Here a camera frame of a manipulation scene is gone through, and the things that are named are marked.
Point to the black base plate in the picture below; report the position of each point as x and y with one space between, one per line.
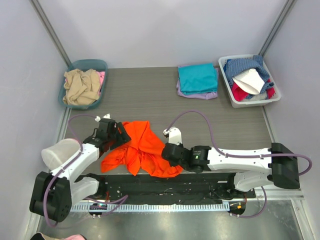
184 189

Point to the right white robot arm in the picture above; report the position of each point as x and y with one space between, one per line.
252 168

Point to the blue checkered garment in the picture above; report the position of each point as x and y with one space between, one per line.
237 65

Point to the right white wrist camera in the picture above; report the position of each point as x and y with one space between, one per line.
173 135

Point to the white garment in basket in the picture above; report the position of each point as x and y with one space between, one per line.
250 81

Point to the pink garment in basket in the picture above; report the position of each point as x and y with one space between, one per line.
101 80

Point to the white slotted cable duct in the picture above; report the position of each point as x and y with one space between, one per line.
93 207

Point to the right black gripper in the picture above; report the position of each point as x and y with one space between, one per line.
167 154

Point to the folded teal t shirt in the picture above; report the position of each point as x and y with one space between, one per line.
198 79

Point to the beige crumpled shirt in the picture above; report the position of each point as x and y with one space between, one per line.
81 87

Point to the white mesh bag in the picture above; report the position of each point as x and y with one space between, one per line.
57 154

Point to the pink cloth at bottom edge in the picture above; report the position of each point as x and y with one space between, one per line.
41 236

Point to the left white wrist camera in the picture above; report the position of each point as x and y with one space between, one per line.
106 116

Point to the teal plastic basket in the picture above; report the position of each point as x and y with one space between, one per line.
84 65

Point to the folded lavender t shirt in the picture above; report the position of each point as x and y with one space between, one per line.
201 96

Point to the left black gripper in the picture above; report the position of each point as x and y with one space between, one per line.
117 133

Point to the red garment in basket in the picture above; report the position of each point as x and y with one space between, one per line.
242 96

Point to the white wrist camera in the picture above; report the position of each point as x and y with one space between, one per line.
173 135
106 116

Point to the orange t shirt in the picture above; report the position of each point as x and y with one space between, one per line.
142 152

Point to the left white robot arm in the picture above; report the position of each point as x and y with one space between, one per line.
56 192

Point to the white plastic basket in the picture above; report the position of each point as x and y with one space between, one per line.
235 104

